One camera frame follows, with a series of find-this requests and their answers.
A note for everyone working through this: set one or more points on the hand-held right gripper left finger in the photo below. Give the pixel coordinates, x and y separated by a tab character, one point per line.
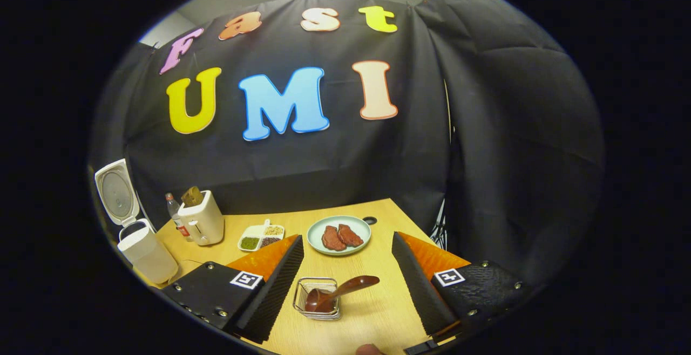
256	312

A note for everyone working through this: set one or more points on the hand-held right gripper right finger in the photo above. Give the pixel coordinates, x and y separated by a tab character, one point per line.
426	301

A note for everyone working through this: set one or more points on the brown wooden spoon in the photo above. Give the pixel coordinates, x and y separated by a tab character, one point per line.
345	287

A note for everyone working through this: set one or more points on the white rice cooker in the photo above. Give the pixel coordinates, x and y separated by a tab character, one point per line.
148	255

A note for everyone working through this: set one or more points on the white divided condiment dish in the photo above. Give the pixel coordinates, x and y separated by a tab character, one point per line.
253	231

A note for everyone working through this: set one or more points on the pale green plate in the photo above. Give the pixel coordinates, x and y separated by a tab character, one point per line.
316	236

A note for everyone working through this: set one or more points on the black table grommet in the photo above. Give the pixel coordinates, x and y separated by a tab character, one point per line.
370	220

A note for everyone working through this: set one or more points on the red meat piece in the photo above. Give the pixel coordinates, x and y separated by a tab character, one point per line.
351	235
333	239

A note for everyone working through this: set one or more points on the white toaster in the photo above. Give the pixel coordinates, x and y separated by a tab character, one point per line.
208	223

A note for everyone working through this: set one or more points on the clear water bottle red label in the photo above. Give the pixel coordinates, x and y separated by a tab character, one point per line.
175	214

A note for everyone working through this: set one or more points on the brown bread slice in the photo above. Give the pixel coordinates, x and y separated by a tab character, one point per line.
187	198
197	194

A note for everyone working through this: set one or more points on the black backdrop cloth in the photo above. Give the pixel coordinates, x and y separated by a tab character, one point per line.
513	155

